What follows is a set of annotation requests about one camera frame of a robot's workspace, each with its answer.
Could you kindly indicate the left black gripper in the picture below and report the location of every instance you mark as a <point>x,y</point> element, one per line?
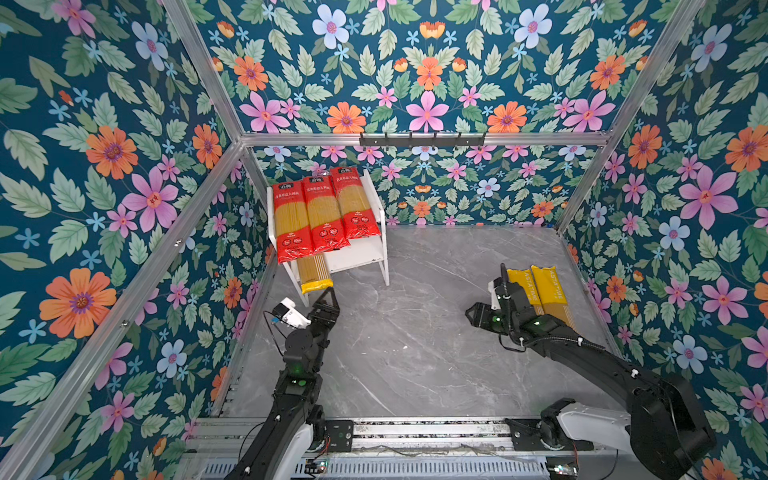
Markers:
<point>329,315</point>

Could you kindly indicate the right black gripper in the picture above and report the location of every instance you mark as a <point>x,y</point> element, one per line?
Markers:
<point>479,315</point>

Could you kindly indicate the yellow pasta bag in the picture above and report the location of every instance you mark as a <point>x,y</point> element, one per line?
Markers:
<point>551,294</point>
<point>525,279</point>
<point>314,274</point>

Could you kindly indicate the red spaghetti bag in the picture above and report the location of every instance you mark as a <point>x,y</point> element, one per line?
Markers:
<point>357,216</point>
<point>291,222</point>
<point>325,220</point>

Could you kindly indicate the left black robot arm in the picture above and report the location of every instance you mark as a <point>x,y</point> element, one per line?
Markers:
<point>295,423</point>

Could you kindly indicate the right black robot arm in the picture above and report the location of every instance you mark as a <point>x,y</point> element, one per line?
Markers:
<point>660,420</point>

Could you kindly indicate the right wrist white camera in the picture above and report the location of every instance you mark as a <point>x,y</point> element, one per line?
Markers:
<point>498,288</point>

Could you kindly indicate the wrist white camera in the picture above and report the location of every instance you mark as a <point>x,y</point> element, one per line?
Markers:
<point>498,288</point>
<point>285,312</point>

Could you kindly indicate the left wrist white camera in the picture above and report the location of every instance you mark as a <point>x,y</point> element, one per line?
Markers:
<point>285,312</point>

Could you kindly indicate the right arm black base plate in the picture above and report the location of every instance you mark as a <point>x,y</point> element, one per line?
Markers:
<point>535,434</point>

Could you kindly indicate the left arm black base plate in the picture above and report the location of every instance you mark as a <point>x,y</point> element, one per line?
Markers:
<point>338,436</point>

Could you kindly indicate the black wall hook rail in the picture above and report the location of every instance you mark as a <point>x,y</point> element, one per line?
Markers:
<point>439,140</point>

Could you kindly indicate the aluminium front rail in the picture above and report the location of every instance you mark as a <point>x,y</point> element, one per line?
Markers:
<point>489,436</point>

